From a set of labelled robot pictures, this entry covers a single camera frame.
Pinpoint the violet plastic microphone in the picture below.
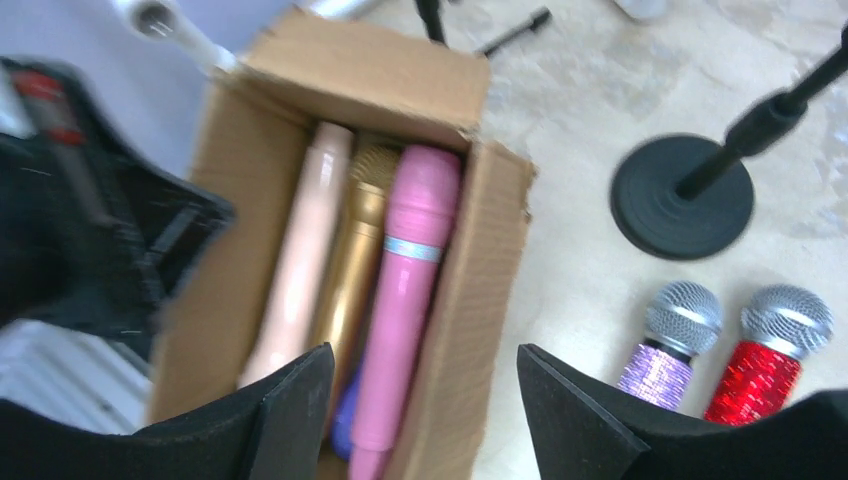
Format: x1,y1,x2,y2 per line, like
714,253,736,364
330,373,360,461

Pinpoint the brown cardboard box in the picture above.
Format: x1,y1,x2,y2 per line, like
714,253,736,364
147,9,537,479

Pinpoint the cream peach plastic microphone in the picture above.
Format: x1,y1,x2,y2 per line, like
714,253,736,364
238,122,354,387

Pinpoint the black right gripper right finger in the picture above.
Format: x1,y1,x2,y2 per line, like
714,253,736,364
517,344,847,480

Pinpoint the pink glitter microphone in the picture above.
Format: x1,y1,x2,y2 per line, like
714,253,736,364
348,145,461,479

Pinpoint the white PVC pipe frame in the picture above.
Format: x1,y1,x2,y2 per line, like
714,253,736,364
109,0,670,74

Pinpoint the purple glitter microphone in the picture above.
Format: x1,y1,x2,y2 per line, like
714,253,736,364
617,281,723,411

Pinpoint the red glitter microphone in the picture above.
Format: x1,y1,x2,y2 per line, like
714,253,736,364
703,284,833,426

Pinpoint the tripod shock mount stand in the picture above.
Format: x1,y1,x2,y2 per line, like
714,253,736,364
414,0,552,58

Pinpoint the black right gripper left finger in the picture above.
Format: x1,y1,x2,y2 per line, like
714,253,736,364
1,345,334,480

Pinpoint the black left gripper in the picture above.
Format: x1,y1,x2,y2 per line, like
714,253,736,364
1,57,235,354

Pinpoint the round base shock mount stand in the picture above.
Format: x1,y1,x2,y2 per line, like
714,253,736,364
609,43,847,261

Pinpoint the gold metallic microphone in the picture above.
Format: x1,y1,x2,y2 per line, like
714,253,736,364
310,144,400,399

